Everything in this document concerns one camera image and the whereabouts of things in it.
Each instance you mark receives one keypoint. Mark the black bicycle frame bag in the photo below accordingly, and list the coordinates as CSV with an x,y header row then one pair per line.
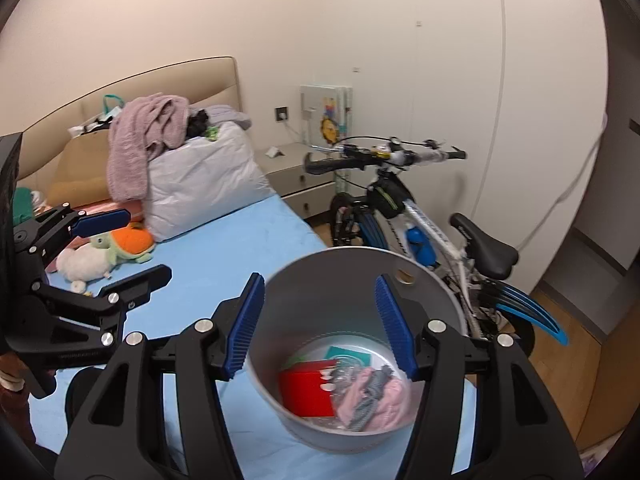
x,y
387,195

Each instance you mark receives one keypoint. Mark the lavender cloth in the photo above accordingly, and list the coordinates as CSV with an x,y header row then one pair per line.
x,y
227,115

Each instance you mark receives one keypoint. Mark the tan pillow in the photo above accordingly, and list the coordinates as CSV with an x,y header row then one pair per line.
x,y
80,170

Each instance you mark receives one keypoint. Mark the green towel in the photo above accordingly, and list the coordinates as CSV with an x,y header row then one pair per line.
x,y
22,205

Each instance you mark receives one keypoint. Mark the cartoon print white board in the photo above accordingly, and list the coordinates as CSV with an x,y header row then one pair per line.
x,y
325,110

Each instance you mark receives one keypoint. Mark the person's left hand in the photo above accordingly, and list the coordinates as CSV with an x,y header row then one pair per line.
x,y
11,377

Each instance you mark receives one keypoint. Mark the pink elastic cloth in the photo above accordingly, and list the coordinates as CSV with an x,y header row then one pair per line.
x,y
395,405

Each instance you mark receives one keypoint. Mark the white pillow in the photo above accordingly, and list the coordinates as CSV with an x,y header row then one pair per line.
x,y
200,185

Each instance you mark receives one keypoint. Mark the person's left forearm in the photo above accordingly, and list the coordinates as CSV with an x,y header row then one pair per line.
x,y
15,415

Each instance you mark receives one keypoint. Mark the grey sock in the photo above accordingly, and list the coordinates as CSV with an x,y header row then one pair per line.
x,y
370,395

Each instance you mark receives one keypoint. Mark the mauve towel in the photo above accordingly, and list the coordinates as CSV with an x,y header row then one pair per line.
x,y
135,150

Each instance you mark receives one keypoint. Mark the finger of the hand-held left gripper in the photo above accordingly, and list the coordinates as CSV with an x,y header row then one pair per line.
x,y
100,222
140,285

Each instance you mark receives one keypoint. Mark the blue water bottle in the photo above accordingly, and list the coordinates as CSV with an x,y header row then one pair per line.
x,y
420,247

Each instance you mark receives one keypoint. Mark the grey nightstand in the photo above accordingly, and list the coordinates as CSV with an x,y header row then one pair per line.
x,y
295,160

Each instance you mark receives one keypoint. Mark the wall socket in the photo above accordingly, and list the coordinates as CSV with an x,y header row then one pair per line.
x,y
281,113

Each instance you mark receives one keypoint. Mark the white plush seal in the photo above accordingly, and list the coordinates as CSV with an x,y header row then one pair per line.
x,y
82,262

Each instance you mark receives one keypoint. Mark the grey round bin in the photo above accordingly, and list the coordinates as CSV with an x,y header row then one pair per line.
x,y
320,290

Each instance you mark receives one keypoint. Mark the beige headboard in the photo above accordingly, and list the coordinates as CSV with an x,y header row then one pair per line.
x,y
175,80

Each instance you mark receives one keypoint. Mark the red paper envelope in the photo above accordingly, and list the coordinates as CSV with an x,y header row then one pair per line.
x,y
305,390

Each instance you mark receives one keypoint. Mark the teal and white packet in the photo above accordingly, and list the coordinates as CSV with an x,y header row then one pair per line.
x,y
350,355

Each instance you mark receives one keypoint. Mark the clear plastic wrapper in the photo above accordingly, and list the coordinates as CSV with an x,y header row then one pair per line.
x,y
345,377

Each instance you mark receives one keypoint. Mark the blue bed sheet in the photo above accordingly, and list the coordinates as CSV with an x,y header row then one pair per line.
x,y
240,240

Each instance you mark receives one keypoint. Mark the green turtle plush orange shell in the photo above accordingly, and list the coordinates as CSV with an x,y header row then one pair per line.
x,y
132,240

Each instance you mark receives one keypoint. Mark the grey cabinet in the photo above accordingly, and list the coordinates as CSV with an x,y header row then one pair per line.
x,y
590,280

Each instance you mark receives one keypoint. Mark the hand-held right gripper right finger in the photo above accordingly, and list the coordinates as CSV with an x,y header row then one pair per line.
x,y
397,330

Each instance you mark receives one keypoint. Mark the black cloth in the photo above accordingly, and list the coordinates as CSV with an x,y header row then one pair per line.
x,y
197,122

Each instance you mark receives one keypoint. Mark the white and blue bicycle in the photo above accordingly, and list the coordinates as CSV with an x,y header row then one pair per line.
x,y
480,255

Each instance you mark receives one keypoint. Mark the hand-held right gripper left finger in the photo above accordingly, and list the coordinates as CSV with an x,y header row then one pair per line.
x,y
245,330

